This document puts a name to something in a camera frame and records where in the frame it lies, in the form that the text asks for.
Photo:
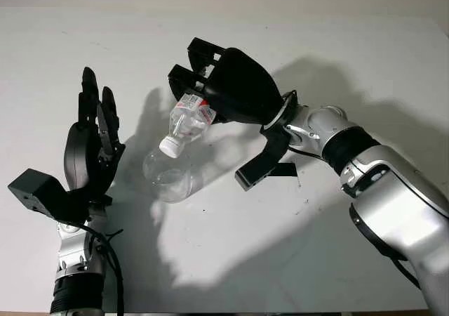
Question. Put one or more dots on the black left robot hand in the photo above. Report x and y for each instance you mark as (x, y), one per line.
(79, 154)

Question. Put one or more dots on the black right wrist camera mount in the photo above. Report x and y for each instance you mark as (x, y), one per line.
(259, 165)

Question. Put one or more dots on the clear plastic water bottle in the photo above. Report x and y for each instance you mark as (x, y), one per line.
(186, 123)

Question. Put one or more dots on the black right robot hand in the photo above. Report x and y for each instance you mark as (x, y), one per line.
(242, 91)

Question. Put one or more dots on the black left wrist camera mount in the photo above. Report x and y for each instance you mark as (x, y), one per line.
(38, 189)

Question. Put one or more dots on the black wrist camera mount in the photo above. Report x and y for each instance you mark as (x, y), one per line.
(259, 165)
(38, 189)

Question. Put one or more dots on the black tape strip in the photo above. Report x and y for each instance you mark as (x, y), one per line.
(286, 170)

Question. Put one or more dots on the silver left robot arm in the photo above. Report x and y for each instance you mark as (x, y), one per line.
(75, 260)

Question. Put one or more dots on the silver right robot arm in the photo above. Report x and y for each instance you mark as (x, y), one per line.
(386, 189)

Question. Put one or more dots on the clear glass cup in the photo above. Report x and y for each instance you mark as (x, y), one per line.
(175, 182)

